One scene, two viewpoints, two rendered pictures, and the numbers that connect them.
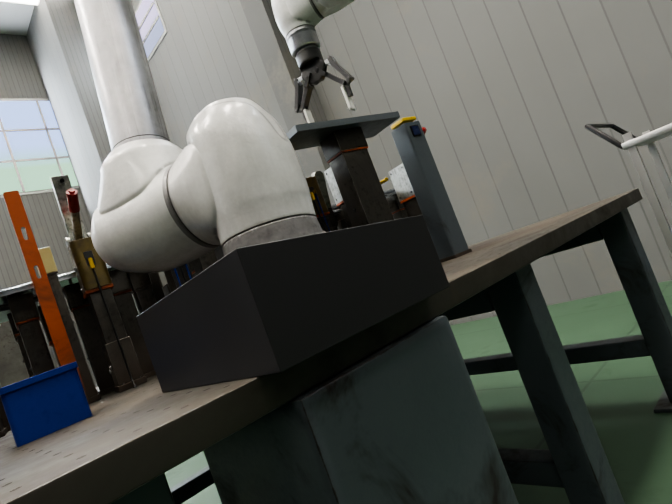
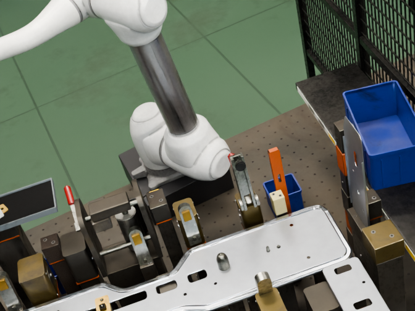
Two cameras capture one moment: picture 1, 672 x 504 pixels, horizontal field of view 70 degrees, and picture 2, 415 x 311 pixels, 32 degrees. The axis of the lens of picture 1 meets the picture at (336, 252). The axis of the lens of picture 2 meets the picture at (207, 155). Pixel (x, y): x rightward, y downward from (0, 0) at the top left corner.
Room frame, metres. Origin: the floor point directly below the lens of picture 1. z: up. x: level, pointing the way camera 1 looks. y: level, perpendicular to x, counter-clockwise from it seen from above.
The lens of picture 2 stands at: (2.42, 1.21, 2.45)
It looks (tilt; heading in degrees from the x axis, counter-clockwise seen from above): 39 degrees down; 210
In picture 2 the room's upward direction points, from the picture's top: 16 degrees counter-clockwise
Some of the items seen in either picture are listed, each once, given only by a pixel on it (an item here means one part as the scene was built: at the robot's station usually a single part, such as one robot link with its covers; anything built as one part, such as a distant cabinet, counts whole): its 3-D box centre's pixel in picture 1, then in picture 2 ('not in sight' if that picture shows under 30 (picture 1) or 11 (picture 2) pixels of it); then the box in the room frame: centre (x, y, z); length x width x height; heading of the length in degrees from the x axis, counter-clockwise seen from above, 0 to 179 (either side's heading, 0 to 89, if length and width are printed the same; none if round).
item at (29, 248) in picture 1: (46, 298); (286, 214); (1.04, 0.63, 0.95); 0.03 x 0.01 x 0.50; 125
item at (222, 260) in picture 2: not in sight; (223, 261); (1.30, 0.53, 1.02); 0.03 x 0.03 x 0.07
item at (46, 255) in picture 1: (66, 325); (286, 239); (1.08, 0.63, 0.88); 0.04 x 0.04 x 0.37; 35
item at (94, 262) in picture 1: (107, 314); (255, 237); (1.08, 0.53, 0.87); 0.10 x 0.07 x 0.35; 35
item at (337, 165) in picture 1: (367, 207); (23, 268); (1.35, -0.13, 0.92); 0.10 x 0.08 x 0.45; 125
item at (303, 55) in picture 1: (312, 67); not in sight; (1.35, -0.12, 1.36); 0.08 x 0.07 x 0.09; 60
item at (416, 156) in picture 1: (429, 191); not in sight; (1.49, -0.34, 0.92); 0.08 x 0.08 x 0.44; 35
